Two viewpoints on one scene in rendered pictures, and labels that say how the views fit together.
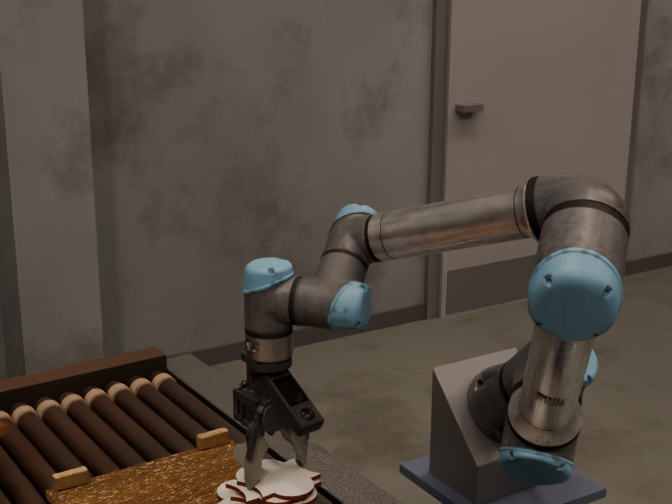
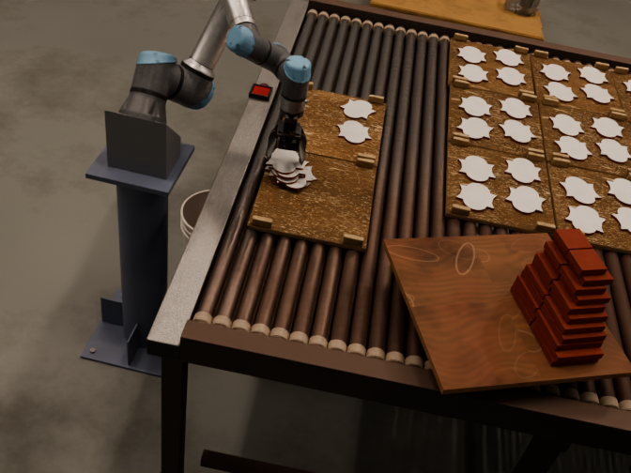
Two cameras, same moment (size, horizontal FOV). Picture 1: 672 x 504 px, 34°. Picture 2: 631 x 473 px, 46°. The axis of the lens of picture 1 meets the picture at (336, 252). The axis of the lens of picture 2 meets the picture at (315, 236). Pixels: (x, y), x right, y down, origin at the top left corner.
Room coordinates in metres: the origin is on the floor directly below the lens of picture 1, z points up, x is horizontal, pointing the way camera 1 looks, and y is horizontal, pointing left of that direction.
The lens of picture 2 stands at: (3.00, 1.28, 2.34)
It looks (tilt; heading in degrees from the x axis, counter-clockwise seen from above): 41 degrees down; 215
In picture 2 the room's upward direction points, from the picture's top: 11 degrees clockwise
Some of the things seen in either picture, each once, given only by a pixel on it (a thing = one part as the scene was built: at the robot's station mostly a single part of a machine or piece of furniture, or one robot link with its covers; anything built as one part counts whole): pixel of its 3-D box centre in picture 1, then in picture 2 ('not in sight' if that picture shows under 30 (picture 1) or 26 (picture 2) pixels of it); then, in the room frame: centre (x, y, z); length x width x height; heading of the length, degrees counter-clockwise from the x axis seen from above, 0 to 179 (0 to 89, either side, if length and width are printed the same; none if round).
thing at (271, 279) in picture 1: (270, 297); (296, 77); (1.57, 0.10, 1.29); 0.09 x 0.08 x 0.11; 72
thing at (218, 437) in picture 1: (212, 439); (262, 221); (1.78, 0.22, 0.95); 0.06 x 0.02 x 0.03; 124
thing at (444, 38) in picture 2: not in sight; (439, 160); (1.02, 0.34, 0.90); 1.95 x 0.05 x 0.05; 34
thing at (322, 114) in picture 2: not in sight; (332, 124); (1.20, -0.01, 0.93); 0.41 x 0.35 x 0.02; 34
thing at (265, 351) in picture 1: (267, 345); (294, 102); (1.57, 0.11, 1.21); 0.08 x 0.08 x 0.05
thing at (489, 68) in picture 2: not in sight; (491, 66); (0.32, 0.11, 0.94); 0.41 x 0.35 x 0.04; 33
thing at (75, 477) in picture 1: (70, 478); (353, 239); (1.63, 0.44, 0.95); 0.06 x 0.02 x 0.03; 124
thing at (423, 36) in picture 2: not in sight; (411, 155); (1.08, 0.26, 0.90); 1.95 x 0.05 x 0.05; 34
